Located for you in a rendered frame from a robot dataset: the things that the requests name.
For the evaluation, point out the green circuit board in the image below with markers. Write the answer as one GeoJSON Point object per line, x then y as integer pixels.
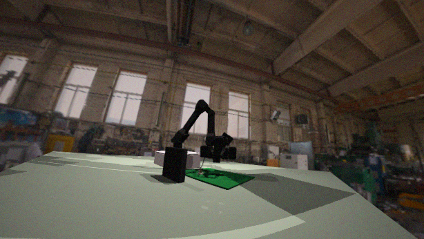
{"type": "Point", "coordinates": [221, 179]}

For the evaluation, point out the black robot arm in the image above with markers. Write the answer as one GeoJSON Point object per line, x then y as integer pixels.
{"type": "Point", "coordinates": [211, 139]}

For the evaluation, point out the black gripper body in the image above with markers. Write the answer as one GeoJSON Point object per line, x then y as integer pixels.
{"type": "Point", "coordinates": [218, 149]}

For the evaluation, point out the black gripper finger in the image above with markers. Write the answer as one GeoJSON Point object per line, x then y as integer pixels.
{"type": "Point", "coordinates": [210, 149]}
{"type": "Point", "coordinates": [225, 153]}

